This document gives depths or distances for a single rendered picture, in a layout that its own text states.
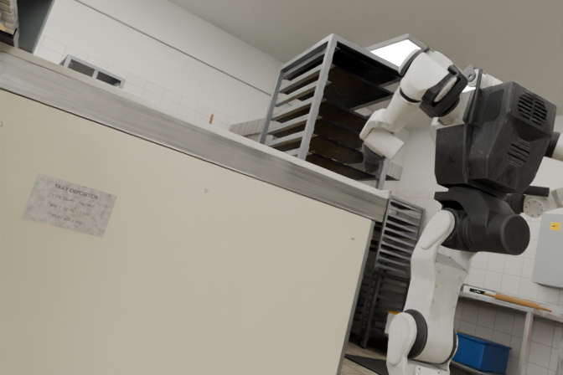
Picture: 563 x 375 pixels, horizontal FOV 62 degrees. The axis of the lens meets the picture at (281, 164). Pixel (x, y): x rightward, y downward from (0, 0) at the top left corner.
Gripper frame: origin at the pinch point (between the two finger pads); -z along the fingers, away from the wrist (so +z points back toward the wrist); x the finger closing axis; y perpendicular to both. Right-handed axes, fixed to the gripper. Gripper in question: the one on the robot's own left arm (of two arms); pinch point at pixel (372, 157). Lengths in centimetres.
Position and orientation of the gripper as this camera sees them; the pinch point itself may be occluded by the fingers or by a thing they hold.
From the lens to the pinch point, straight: 164.5
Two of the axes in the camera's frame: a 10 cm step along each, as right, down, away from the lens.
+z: -0.8, -2.2, -9.7
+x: 2.6, -9.5, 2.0
